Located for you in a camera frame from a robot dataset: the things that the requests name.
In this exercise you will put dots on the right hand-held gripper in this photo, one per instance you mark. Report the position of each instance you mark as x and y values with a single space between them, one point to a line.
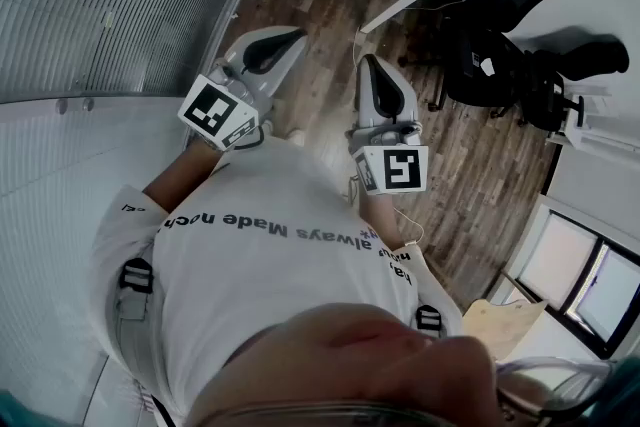
400 170

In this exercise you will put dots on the white paper tag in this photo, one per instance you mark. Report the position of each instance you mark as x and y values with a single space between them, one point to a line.
488 66

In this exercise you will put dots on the dark-framed window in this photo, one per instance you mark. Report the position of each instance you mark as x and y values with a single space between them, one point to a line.
565 260

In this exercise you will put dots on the light wooden board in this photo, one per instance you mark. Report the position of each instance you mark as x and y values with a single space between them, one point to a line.
500 325

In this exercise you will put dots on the clear-framed glasses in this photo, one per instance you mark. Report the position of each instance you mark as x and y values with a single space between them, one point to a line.
550 380

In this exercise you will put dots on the person's right forearm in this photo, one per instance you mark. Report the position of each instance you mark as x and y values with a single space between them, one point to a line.
382 220

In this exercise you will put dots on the black office chair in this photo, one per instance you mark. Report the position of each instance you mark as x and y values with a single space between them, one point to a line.
460 82
595 57

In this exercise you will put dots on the printed label sticker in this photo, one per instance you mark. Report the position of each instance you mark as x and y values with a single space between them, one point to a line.
475 59

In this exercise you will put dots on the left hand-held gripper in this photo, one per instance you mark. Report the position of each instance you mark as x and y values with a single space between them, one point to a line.
210 112

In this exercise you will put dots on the round metal glass fitting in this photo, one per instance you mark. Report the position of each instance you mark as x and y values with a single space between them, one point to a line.
88 104
62 105

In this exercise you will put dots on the person's white printed t-shirt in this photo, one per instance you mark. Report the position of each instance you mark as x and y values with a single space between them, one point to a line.
260 290

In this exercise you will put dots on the person's face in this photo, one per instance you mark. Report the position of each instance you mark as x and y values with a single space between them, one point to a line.
375 365

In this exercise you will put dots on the person's left forearm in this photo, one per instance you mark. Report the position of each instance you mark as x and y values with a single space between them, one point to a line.
185 175

